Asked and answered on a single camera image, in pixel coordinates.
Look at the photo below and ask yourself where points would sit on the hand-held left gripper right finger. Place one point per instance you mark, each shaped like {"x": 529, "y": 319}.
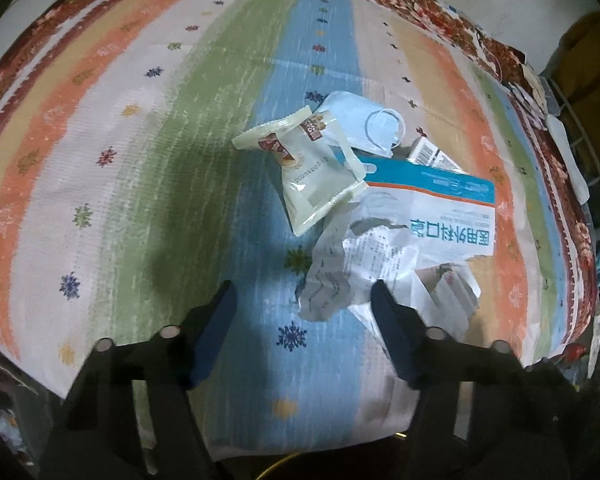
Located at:
{"x": 400, "y": 335}

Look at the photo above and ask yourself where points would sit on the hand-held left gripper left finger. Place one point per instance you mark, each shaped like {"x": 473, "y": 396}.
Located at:
{"x": 215, "y": 330}

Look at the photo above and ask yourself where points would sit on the white printed paper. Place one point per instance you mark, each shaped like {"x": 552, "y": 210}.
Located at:
{"x": 330, "y": 280}

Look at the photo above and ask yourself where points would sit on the white and blue mask package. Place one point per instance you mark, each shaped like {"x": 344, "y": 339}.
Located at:
{"x": 445, "y": 210}

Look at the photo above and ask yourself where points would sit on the cream snack wrapper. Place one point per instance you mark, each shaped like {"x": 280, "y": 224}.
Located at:
{"x": 315, "y": 180}

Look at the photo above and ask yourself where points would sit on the small grey barcode carton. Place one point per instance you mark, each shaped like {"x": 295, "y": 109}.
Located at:
{"x": 425, "y": 152}

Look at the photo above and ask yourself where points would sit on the blue face mask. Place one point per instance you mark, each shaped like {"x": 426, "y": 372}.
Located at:
{"x": 350, "y": 115}

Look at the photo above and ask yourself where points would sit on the striped pastel woven blanket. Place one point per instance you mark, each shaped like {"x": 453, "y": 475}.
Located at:
{"x": 180, "y": 160}

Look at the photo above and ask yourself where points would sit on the white folded cloth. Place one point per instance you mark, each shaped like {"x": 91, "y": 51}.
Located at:
{"x": 567, "y": 155}

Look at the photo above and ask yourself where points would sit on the white metal rack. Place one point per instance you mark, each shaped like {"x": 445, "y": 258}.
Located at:
{"x": 587, "y": 145}

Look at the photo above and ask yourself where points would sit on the yellow cloth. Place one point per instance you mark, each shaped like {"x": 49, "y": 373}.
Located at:
{"x": 580, "y": 45}

